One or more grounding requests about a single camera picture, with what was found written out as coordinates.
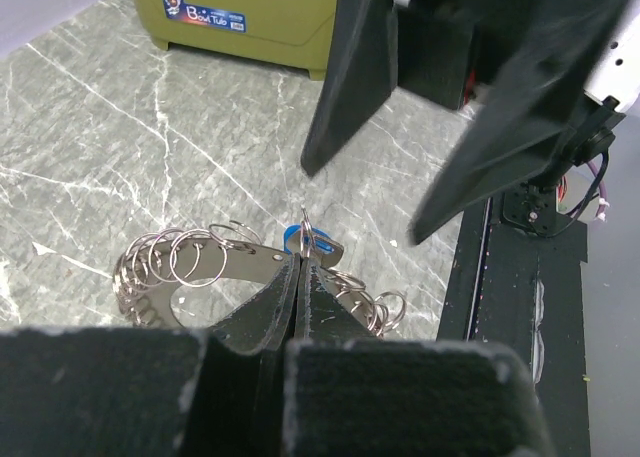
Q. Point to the round metal key organizer disc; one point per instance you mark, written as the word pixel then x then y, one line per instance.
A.
pixel 156 264

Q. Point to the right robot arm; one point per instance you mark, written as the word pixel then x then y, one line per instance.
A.
pixel 615 37

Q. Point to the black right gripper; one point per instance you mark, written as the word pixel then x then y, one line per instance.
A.
pixel 538 60

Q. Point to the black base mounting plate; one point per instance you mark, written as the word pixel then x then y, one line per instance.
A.
pixel 518 289

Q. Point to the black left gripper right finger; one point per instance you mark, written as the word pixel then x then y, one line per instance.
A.
pixel 347 393

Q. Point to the key with blue tag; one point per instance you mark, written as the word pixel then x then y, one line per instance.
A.
pixel 328 251

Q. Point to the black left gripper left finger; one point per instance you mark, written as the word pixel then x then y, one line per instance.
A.
pixel 150 392

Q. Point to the olive green plastic bin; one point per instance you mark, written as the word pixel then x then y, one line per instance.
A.
pixel 293 33

